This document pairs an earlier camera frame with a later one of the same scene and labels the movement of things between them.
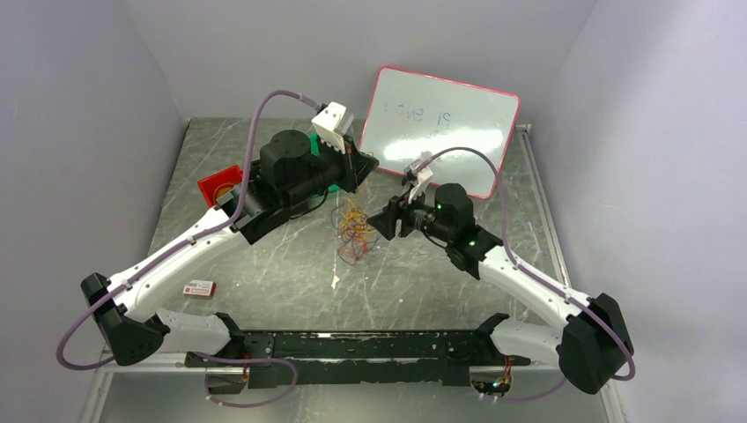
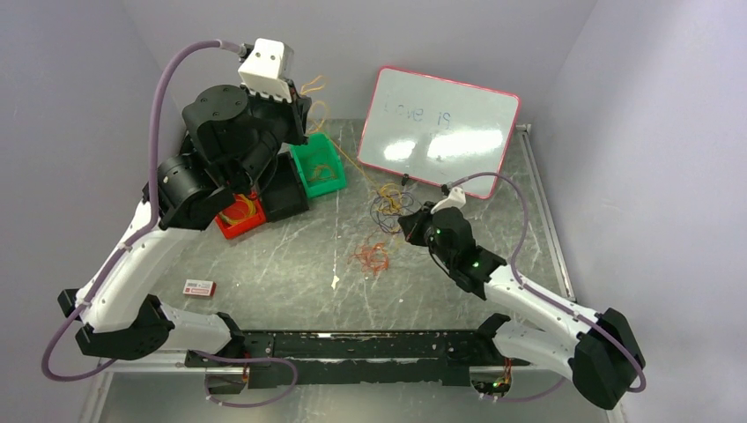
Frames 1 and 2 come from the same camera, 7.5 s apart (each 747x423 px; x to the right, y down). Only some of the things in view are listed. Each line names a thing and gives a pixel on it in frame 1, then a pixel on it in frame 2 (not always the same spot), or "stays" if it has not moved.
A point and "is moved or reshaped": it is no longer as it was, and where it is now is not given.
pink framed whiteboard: x=412 y=116 stays
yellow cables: x=354 y=220 is moved or reshaped
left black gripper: x=355 y=164 → x=294 y=112
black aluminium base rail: x=362 y=358 stays
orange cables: x=363 y=238 → x=372 y=258
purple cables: x=353 y=226 is moved or reshaped
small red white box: x=200 y=287 stays
